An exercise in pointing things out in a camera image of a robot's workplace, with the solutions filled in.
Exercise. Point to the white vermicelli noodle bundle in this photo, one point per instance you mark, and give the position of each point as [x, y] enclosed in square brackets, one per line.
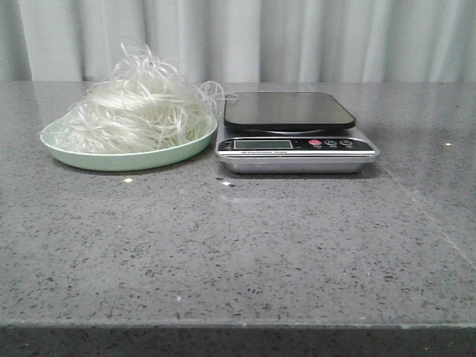
[144, 105]

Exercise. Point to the silver black kitchen scale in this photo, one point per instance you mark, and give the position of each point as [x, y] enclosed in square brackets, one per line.
[290, 133]

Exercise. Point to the light green round plate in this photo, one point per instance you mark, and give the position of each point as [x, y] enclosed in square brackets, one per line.
[122, 162]

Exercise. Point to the white pleated curtain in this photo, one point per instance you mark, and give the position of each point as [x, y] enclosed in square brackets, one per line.
[244, 41]

